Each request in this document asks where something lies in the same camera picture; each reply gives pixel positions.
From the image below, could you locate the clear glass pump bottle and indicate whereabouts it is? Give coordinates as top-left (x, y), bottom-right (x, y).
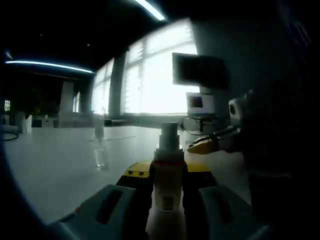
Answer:
top-left (92, 116), bottom-right (109, 171)

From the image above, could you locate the white pump bottle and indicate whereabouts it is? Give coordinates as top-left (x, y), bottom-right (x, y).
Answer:
top-left (145, 121), bottom-right (188, 240)

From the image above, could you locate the black wall monitor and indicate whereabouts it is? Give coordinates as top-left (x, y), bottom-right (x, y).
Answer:
top-left (171, 51), bottom-right (230, 90)

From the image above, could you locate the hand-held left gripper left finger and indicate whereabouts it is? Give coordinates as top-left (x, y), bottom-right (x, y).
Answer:
top-left (47, 161), bottom-right (154, 240)

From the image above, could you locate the long curved ceiling light strip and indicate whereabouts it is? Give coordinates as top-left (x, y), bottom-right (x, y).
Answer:
top-left (133, 0), bottom-right (166, 22)

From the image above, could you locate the black looped cable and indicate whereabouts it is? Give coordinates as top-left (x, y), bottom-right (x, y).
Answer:
top-left (0, 130), bottom-right (20, 143)

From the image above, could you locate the black laptop stand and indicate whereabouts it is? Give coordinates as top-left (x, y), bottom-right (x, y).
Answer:
top-left (183, 114), bottom-right (232, 134)

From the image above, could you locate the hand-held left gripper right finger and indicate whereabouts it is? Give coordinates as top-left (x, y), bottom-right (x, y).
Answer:
top-left (184, 162), bottom-right (273, 240)

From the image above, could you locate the green plant in white pot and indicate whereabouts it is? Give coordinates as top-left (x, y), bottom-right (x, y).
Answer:
top-left (13, 96), bottom-right (62, 134)

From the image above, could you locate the clear plastic bottle cover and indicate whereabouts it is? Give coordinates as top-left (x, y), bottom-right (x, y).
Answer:
top-left (93, 116), bottom-right (105, 140)

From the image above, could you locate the person's black clothing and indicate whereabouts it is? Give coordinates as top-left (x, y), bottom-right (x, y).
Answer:
top-left (239, 74), bottom-right (320, 240)

